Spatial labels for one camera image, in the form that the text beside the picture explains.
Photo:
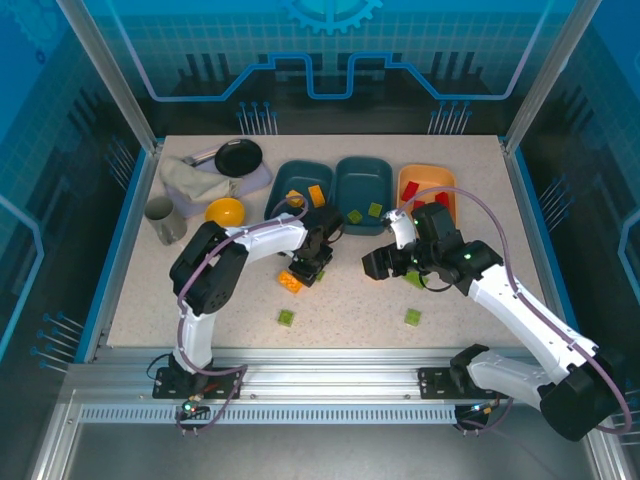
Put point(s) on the long green lego brick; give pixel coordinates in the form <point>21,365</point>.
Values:
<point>412,279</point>
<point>320,275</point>

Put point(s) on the orange lego brick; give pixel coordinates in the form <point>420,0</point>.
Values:
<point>316,195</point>
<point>290,281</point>

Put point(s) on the small green lego brick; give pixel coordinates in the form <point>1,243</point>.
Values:
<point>286,318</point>
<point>413,317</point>
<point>374,209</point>
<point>355,216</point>

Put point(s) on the red lego brick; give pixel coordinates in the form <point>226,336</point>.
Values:
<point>442,197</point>
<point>411,190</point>
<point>419,204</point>

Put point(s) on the yellow-orange lego brick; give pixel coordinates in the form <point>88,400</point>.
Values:
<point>295,196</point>

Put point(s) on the teal plastic container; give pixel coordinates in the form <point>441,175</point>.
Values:
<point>362,185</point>
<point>295,177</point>

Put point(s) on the orange plastic container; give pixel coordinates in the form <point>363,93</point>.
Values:
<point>425,177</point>

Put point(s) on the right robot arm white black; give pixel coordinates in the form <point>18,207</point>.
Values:
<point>525,320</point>

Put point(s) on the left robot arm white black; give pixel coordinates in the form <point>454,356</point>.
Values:
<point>270,240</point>

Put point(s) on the yellow bowl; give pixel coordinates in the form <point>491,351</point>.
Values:
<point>225,212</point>

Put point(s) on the black frying pan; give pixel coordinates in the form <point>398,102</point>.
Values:
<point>239,157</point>

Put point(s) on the lavender tray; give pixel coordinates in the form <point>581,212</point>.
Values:
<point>187,206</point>

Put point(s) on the gray cup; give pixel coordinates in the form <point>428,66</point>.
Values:
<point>167,225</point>

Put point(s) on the beige cloth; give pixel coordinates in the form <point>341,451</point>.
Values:
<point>190,180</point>

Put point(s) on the metal utensil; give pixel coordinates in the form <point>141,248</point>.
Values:
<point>200,159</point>

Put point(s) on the connector with green light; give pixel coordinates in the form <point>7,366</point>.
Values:
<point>191,407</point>
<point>480,409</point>

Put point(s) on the aluminium rail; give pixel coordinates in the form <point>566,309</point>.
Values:
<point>325,375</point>

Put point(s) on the aluminium frame post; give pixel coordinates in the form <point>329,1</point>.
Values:
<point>550,75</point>
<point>110,75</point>

